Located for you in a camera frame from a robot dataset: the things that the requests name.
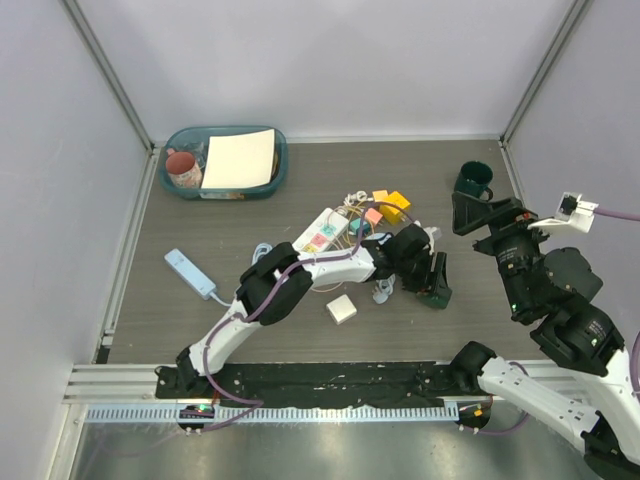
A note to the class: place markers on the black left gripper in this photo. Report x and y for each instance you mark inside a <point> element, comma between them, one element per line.
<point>429,281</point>

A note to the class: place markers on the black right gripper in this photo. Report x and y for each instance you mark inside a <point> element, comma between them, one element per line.
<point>468,212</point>

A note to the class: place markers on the yellow cube socket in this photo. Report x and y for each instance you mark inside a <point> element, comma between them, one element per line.
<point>394,207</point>

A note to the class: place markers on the pink plug adapter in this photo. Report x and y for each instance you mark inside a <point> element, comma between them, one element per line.
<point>372,217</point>

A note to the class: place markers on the dark green box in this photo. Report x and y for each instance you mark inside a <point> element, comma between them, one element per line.
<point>435,300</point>

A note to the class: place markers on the teal USB charger plug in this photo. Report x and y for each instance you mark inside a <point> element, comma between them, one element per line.
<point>359,227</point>

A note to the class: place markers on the orange USB charger plug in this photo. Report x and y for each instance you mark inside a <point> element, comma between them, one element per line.
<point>379,195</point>

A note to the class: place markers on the white power strip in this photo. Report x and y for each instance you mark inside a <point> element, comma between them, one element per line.
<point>322,232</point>

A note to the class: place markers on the white charger block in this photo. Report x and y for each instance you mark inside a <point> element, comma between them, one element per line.
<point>341,309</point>

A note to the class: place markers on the light blue power strip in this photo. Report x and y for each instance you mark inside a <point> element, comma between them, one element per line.
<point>201,284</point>

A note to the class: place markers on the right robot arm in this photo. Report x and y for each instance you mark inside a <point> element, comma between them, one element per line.
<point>554,291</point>

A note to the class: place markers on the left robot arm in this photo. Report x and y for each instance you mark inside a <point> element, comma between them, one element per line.
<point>271,289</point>

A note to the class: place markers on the dark green mug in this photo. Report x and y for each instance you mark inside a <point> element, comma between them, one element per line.
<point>474,179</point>

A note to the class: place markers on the white paper sheet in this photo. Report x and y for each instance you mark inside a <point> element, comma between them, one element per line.
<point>239,161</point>

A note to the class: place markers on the red patterned cup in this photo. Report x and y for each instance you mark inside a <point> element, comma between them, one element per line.
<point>184,170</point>

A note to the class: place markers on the teal plastic basin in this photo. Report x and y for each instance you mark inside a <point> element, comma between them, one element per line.
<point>196,140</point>

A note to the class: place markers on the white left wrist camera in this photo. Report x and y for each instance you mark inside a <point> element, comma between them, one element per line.
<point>434,233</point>

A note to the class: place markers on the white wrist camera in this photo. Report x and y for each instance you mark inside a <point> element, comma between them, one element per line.
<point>434,233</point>
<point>573,214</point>

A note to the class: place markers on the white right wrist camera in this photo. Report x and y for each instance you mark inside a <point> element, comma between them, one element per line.
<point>573,214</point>

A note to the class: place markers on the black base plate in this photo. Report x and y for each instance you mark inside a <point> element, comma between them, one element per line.
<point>343,385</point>

